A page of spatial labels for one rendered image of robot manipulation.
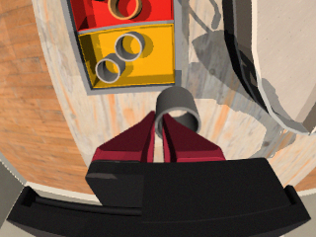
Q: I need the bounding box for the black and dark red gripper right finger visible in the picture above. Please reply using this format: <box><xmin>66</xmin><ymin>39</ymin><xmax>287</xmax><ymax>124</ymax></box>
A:
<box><xmin>162</xmin><ymin>113</ymin><xmax>226</xmax><ymax>162</ymax></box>

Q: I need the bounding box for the grey metal bushing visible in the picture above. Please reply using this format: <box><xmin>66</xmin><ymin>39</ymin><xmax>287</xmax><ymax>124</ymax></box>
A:
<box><xmin>96</xmin><ymin>52</ymin><xmax>125</xmax><ymax>83</ymax></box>
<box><xmin>155</xmin><ymin>86</ymin><xmax>201</xmax><ymax>139</ymax></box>
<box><xmin>115</xmin><ymin>31</ymin><xmax>145</xmax><ymax>62</ymax></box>

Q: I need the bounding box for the yellow bin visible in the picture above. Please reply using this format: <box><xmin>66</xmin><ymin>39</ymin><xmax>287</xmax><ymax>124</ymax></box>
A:
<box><xmin>78</xmin><ymin>24</ymin><xmax>175</xmax><ymax>88</ymax></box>

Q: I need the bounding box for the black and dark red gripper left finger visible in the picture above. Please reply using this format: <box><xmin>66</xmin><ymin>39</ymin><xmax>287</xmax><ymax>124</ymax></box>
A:
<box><xmin>91</xmin><ymin>111</ymin><xmax>155</xmax><ymax>162</ymax></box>

